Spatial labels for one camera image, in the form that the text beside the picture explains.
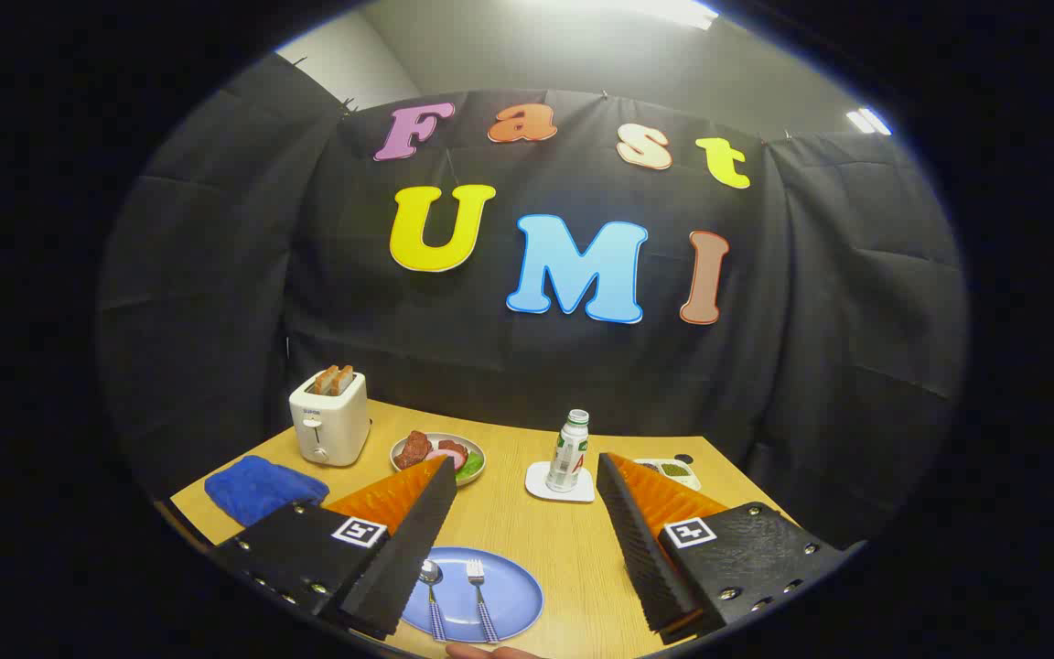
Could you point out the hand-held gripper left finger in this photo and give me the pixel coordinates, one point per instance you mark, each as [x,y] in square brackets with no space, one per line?
[408,558]

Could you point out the green lettuce leaf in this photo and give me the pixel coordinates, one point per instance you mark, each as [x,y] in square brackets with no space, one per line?
[472,464]

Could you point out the large brown meat piece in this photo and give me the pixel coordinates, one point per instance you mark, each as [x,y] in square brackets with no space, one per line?
[414,450]

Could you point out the black backdrop cloth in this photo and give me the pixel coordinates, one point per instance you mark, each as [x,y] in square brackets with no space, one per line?
[582,366]

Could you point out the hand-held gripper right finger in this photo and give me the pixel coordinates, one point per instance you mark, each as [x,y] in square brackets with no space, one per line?
[646,549]

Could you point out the toast slice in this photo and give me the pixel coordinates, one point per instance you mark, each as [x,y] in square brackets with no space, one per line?
[346,377]
[325,380]

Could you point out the small ceiling light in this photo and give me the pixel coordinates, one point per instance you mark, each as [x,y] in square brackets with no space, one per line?
[867,121]

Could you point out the white toaster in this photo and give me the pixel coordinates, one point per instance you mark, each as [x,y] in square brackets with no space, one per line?
[328,426]

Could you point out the white divided bean dish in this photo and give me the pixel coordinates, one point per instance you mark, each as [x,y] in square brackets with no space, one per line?
[673,471]

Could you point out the pink ham slice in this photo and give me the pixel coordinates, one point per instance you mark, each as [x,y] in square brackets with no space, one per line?
[446,458]

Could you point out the blue towel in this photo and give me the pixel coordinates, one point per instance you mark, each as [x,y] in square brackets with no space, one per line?
[257,487]

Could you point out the blue round plate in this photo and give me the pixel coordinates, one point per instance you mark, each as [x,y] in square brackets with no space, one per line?
[513,595]

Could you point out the grey food plate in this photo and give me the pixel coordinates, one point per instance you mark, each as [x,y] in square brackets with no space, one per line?
[472,474]

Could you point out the white square coaster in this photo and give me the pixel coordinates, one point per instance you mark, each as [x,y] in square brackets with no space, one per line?
[541,485]

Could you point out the large ceiling light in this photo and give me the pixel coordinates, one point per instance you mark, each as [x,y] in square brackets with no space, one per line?
[664,11]

